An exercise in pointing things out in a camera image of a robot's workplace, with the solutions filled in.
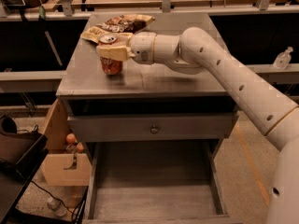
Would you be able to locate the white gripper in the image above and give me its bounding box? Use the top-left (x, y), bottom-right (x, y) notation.
top-left (96, 32), bottom-right (156, 64)

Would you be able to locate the red coke can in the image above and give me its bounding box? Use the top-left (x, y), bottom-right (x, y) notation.
top-left (98, 34), bottom-right (122, 76)

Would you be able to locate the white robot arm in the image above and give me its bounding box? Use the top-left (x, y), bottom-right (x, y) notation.
top-left (96, 27), bottom-right (299, 224)

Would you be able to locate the brown chip bag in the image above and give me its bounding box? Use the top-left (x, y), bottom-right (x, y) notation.
top-left (80, 14), bottom-right (154, 43)

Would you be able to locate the grey top drawer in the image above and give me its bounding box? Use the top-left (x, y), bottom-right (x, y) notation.
top-left (68, 113), bottom-right (238, 143)

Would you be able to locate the round metal drawer knob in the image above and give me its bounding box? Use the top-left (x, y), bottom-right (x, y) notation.
top-left (150, 125), bottom-right (159, 134)

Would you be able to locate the grey wooden cabinet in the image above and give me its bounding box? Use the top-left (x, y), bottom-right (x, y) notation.
top-left (55, 11), bottom-right (252, 224)

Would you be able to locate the orange fruit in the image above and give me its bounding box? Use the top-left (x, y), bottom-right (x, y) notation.
top-left (65, 133), bottom-right (77, 145)

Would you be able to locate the open grey bottom drawer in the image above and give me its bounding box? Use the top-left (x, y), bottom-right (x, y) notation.
top-left (82, 141), bottom-right (242, 224)

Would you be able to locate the black bin on left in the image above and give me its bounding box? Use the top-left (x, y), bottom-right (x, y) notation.
top-left (0, 116), bottom-right (48, 224)

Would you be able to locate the clear sanitizer bottle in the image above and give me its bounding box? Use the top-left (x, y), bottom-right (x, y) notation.
top-left (273, 47), bottom-right (293, 70)

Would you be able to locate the wooden box with handle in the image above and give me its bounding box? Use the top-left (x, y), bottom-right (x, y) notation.
top-left (41, 99), bottom-right (92, 186)

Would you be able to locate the black floor cable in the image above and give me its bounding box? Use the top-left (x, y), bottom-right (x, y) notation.
top-left (29, 179), bottom-right (87, 222)

